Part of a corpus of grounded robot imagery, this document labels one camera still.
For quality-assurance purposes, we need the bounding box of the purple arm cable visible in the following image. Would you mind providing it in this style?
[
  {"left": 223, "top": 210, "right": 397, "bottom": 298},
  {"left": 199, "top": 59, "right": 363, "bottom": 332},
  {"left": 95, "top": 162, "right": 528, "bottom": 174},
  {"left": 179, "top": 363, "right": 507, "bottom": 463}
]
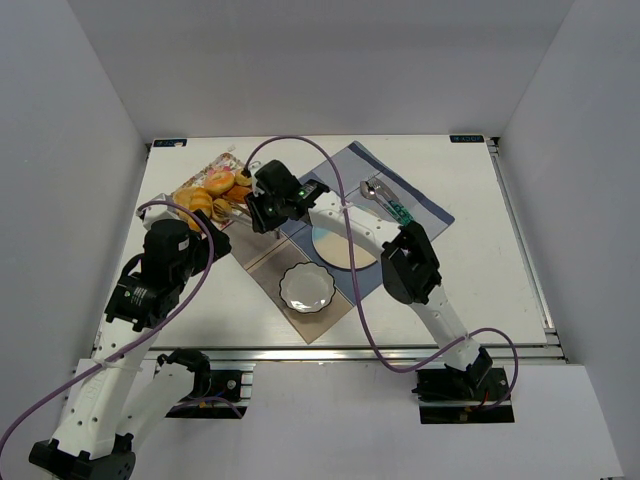
[
  {"left": 244, "top": 135, "right": 520, "bottom": 413},
  {"left": 0, "top": 201, "right": 217, "bottom": 454}
]

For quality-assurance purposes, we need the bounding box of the round tan muffin bread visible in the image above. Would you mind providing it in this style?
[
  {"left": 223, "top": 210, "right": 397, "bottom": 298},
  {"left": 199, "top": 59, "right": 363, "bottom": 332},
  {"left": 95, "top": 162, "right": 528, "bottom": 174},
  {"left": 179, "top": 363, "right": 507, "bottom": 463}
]
[{"left": 172, "top": 187, "right": 195, "bottom": 209}]

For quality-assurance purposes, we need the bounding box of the blue cream round plate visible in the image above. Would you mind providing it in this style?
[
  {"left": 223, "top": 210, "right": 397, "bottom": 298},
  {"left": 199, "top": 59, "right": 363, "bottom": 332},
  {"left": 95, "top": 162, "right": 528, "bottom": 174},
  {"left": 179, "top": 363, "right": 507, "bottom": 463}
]
[{"left": 311, "top": 225, "right": 377, "bottom": 270}]

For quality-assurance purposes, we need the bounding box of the striped white orange bread roll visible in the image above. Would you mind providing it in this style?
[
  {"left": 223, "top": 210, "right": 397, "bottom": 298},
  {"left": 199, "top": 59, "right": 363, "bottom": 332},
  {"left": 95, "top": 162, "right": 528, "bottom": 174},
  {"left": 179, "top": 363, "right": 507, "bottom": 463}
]
[{"left": 189, "top": 187, "right": 213, "bottom": 218}]

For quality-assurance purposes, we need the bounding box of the white scalloped bowl black rim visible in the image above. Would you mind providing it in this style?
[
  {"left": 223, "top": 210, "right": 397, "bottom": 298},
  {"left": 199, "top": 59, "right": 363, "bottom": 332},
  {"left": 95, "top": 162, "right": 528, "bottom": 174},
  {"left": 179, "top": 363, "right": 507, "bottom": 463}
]
[{"left": 279, "top": 262, "right": 336, "bottom": 314}]

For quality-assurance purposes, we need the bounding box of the spoon with teal handle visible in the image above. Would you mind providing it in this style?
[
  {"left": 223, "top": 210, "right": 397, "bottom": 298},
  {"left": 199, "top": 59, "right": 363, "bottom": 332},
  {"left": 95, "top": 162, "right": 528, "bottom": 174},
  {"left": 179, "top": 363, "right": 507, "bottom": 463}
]
[{"left": 359, "top": 181, "right": 402, "bottom": 224}]

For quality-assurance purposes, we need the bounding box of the floral serving tray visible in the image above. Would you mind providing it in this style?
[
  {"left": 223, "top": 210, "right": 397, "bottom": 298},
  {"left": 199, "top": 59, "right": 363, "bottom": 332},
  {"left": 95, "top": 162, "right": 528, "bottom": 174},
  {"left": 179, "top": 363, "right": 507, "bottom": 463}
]
[{"left": 171, "top": 153, "right": 252, "bottom": 229}]

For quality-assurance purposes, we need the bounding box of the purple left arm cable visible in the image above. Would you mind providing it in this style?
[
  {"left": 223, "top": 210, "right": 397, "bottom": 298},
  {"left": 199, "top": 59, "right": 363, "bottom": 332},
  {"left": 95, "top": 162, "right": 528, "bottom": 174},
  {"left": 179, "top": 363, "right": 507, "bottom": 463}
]
[{"left": 0, "top": 201, "right": 217, "bottom": 454}]

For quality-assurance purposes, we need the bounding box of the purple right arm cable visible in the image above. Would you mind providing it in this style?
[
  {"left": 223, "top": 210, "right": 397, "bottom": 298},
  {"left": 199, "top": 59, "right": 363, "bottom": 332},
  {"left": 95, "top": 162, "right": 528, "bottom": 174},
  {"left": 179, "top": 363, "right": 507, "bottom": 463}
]
[{"left": 244, "top": 135, "right": 520, "bottom": 413}]

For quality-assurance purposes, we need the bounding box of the orange donut bread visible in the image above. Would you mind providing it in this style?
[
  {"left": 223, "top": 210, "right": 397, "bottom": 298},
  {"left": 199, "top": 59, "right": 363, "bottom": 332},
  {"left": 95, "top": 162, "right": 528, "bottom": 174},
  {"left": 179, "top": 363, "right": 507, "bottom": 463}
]
[{"left": 203, "top": 170, "right": 235, "bottom": 197}]

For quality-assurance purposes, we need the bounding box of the yellow glazed bread bun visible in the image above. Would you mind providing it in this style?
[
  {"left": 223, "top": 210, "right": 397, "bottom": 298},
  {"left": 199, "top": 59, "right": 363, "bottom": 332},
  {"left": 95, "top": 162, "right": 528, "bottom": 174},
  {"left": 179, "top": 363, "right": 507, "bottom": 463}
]
[{"left": 235, "top": 170, "right": 252, "bottom": 187}]

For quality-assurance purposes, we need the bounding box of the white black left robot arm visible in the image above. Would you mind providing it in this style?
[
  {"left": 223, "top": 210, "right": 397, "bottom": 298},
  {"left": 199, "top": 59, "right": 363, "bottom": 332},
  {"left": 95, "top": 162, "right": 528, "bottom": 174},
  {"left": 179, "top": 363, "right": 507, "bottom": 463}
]
[{"left": 29, "top": 199, "right": 231, "bottom": 479}]

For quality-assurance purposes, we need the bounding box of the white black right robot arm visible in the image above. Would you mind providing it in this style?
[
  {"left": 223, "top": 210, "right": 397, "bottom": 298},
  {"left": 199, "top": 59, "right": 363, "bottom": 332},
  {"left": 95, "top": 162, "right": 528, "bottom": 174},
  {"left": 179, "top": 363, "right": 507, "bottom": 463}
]
[{"left": 242, "top": 160, "right": 493, "bottom": 400}]

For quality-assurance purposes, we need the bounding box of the blue grey patchwork placemat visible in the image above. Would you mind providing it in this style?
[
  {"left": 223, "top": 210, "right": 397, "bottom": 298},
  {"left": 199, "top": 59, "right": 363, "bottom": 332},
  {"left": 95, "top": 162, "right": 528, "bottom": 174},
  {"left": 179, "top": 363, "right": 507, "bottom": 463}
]
[{"left": 235, "top": 142, "right": 454, "bottom": 343}]

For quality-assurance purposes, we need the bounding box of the brown long bread loaf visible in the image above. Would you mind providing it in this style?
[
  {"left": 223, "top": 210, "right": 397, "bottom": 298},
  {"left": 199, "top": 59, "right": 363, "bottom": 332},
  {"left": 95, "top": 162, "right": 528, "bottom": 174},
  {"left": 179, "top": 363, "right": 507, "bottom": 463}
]
[{"left": 222, "top": 185, "right": 252, "bottom": 204}]

